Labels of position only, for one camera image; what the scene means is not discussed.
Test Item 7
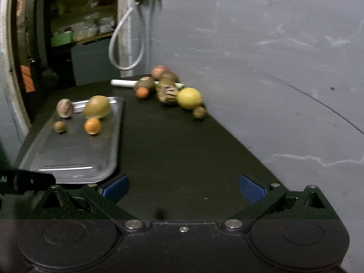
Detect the white flexible hose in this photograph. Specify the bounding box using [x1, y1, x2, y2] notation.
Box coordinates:
[109, 1, 145, 70]

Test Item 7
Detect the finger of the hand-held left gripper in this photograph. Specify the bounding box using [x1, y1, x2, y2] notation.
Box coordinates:
[15, 172, 56, 195]

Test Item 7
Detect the yellow grapefruit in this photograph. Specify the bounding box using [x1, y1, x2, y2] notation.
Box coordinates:
[176, 88, 203, 110]

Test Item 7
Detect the green box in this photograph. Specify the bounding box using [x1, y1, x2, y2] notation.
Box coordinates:
[53, 31, 74, 46]

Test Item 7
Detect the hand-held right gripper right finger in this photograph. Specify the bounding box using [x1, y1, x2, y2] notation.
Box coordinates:
[222, 174, 339, 233]

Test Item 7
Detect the brown kiwi with sticker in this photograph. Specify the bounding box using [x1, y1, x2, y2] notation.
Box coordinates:
[134, 76, 156, 92]

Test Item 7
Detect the brown-yellow pear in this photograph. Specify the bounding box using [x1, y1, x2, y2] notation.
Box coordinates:
[83, 96, 112, 120]

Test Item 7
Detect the metal baking tray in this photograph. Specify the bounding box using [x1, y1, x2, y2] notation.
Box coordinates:
[18, 96, 125, 184]

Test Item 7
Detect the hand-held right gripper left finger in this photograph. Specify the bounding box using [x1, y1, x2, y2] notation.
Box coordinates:
[28, 173, 146, 234]

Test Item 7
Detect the striped pepino melon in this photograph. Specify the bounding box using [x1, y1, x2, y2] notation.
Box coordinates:
[56, 99, 74, 118]
[157, 85, 179, 106]

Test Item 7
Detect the dark grey cabinet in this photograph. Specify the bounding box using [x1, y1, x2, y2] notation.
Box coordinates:
[71, 38, 120, 86]

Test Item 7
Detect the white paper roll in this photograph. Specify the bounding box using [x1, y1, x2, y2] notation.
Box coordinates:
[111, 79, 184, 89]

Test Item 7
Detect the green-yellow pear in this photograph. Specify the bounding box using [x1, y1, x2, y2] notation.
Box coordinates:
[156, 78, 177, 90]

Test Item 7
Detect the brown round fruit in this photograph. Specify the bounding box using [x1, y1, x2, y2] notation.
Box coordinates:
[159, 71, 179, 83]

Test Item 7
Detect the red apple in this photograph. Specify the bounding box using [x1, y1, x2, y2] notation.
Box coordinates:
[151, 66, 170, 80]

